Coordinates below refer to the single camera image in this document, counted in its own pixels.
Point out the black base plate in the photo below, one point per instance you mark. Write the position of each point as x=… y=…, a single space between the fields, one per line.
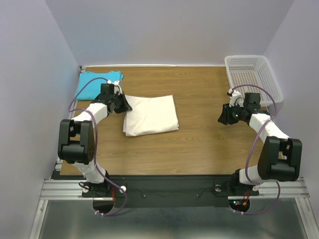
x=163 y=191

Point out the aluminium frame rail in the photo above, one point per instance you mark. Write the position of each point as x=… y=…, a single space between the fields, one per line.
x=70 y=190

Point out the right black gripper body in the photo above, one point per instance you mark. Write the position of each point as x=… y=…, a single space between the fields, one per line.
x=236 y=114

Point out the white plastic basket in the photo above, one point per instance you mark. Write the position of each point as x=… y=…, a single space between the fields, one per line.
x=253 y=74

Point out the white t shirt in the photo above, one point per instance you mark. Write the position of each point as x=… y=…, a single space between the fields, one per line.
x=150 y=116

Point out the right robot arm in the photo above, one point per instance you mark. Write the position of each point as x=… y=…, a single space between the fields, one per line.
x=280 y=158

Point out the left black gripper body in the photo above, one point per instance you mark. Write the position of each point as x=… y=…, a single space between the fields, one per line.
x=118 y=104

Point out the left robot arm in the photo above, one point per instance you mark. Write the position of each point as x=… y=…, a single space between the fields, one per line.
x=77 y=143

